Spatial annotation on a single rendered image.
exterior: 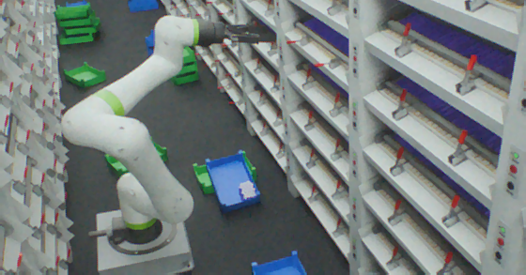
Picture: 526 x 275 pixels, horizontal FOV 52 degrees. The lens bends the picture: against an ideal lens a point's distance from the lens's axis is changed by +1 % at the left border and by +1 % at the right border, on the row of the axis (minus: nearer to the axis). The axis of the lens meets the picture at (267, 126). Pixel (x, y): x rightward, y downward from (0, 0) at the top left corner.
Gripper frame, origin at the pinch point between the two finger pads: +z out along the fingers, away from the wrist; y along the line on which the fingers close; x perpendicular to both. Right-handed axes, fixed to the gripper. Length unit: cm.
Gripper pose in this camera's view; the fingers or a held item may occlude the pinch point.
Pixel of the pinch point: (265, 34)
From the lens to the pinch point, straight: 199.1
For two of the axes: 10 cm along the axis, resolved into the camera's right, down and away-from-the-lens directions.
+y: 3.4, 4.4, -8.3
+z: 9.3, -0.4, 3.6
